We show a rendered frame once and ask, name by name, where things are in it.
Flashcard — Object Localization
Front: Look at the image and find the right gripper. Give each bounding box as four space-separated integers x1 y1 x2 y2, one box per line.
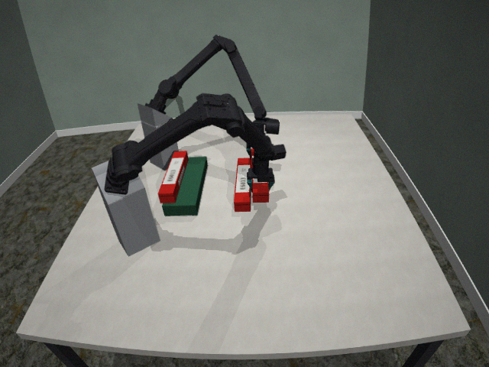
247 162 275 193

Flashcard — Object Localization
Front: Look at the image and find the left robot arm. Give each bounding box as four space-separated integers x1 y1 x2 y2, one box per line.
145 35 280 135

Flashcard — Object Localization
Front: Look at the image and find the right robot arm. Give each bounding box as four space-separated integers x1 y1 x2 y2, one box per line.
105 93 286 195

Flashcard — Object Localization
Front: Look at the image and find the white welding electrode box with red edges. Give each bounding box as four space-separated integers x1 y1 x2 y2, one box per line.
251 148 269 203

